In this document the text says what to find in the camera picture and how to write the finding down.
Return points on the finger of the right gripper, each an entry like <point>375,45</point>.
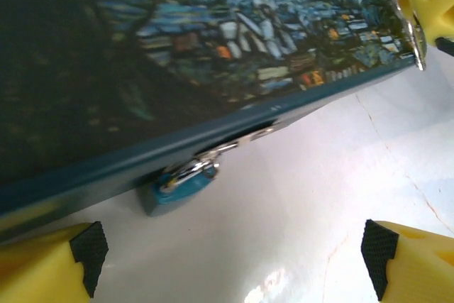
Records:
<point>429,8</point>

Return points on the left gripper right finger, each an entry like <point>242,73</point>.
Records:
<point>418,267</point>

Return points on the small blue padlock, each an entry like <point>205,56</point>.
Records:
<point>177,193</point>

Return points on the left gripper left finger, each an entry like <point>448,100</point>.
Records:
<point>42,267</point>

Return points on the starry night print box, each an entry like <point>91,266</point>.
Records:
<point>213,51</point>

